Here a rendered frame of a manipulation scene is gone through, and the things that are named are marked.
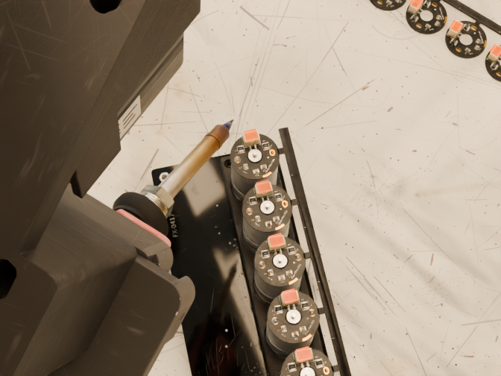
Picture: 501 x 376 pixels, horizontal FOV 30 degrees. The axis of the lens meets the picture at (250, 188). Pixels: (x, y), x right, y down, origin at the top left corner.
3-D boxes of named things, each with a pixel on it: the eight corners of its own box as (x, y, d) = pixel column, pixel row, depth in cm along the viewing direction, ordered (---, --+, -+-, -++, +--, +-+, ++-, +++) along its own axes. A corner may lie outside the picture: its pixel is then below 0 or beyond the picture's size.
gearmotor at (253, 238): (247, 262, 51) (248, 235, 46) (238, 219, 51) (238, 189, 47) (291, 252, 51) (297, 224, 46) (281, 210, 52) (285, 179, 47)
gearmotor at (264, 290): (259, 312, 50) (261, 289, 45) (249, 268, 50) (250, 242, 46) (303, 302, 50) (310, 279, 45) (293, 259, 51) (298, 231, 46)
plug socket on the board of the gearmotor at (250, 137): (245, 151, 47) (245, 146, 47) (241, 136, 48) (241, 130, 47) (261, 148, 47) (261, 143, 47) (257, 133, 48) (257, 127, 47)
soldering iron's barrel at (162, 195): (206, 134, 42) (126, 218, 38) (213, 110, 41) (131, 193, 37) (232, 150, 42) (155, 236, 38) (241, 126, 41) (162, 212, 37)
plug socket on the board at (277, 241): (270, 256, 46) (271, 252, 45) (266, 239, 46) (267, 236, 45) (286, 252, 46) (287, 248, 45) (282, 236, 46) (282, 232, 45)
